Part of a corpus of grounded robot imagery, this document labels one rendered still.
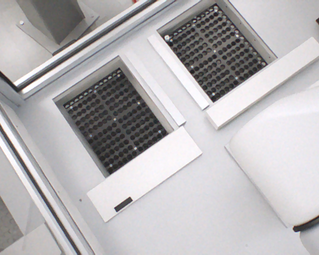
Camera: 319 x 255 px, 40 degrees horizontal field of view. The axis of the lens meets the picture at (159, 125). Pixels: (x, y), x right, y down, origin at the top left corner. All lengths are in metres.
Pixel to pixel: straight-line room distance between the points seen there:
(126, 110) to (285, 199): 0.69
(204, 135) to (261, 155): 0.57
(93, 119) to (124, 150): 0.11
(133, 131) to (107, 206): 0.21
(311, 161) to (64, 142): 0.71
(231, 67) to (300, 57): 0.19
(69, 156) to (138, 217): 0.22
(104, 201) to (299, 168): 0.62
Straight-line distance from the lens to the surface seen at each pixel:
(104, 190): 1.02
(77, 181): 1.04
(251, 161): 0.49
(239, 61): 1.16
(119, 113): 1.11
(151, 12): 1.11
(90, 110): 1.12
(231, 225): 1.02
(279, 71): 1.07
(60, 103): 1.22
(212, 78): 1.13
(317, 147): 0.48
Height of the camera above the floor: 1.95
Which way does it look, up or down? 75 degrees down
